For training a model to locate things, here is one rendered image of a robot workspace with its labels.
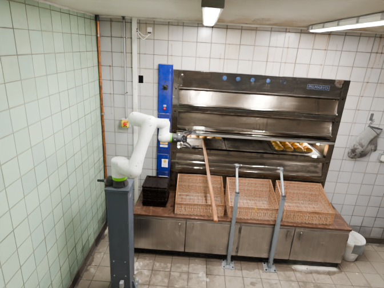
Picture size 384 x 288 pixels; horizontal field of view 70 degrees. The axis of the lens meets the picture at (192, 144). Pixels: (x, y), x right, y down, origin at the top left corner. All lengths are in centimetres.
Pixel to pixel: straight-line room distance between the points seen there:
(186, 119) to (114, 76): 95
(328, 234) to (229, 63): 217
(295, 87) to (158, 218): 211
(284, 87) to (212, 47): 92
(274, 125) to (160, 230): 177
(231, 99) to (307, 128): 95
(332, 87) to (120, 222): 262
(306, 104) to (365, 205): 158
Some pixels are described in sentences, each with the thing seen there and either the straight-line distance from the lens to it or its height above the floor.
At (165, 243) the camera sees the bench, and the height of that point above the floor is 20.
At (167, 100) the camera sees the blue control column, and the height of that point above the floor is 175.
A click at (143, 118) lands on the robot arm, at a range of 229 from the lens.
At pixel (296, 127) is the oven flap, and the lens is 343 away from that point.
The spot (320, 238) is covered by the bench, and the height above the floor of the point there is 43.
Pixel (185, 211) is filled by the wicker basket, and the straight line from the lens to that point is 316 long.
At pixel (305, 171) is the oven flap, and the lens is 367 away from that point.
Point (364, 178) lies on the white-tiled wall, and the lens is 401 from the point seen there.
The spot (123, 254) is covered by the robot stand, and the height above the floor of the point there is 53.
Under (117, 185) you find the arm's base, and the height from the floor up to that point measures 122.
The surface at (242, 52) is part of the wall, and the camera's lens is 315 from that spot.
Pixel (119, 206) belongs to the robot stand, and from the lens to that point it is 249.
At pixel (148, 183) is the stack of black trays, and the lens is 327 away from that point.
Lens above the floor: 237
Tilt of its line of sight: 20 degrees down
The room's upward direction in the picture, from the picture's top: 4 degrees clockwise
